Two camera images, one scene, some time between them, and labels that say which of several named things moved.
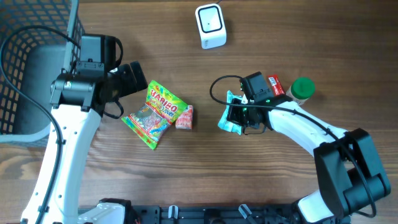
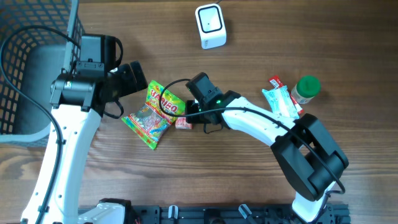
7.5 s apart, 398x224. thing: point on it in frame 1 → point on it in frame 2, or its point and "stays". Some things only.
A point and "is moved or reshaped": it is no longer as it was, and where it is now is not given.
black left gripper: (137, 78) stays
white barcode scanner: (211, 25) stays
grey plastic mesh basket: (39, 40) stays
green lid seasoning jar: (301, 89) is moved or reshaped
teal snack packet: (226, 124) is moved or reshaped
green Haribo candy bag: (150, 121) stays
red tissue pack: (185, 120) stays
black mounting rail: (219, 214) stays
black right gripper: (235, 113) → (191, 111)
